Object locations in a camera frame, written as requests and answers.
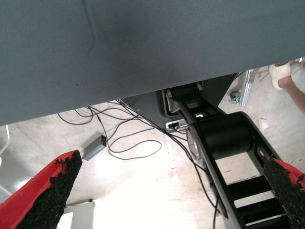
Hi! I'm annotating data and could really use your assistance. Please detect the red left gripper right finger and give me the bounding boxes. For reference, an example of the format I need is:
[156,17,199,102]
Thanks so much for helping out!
[263,156,305,229]

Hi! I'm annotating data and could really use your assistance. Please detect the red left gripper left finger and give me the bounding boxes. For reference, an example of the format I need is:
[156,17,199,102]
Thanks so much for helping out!
[0,149,83,229]

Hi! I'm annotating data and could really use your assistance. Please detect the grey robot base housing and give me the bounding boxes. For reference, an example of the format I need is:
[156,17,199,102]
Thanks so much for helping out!
[123,73,239,131]

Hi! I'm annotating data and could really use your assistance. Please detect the white metal cabinet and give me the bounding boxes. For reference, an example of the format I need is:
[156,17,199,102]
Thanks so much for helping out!
[58,199,96,229]

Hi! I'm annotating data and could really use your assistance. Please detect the grey power adapter box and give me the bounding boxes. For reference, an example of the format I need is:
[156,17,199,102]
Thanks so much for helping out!
[82,135,107,161]

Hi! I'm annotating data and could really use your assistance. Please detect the grey caster wheel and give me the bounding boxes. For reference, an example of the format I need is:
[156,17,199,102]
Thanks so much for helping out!
[230,92,242,104]

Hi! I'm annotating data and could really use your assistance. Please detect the dark grey table cloth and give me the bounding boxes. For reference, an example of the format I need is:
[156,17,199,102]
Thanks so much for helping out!
[0,0,305,126]

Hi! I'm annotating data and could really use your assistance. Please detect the black floor cable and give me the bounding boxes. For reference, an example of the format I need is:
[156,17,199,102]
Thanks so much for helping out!
[107,128,167,160]
[57,100,141,126]
[164,130,221,229]

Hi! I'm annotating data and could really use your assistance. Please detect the black robot torso frame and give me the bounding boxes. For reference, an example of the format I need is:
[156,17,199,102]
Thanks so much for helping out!
[162,80,296,229]

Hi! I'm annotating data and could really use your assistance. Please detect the aluminium profile post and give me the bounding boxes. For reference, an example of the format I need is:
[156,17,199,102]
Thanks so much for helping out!
[240,69,257,107]

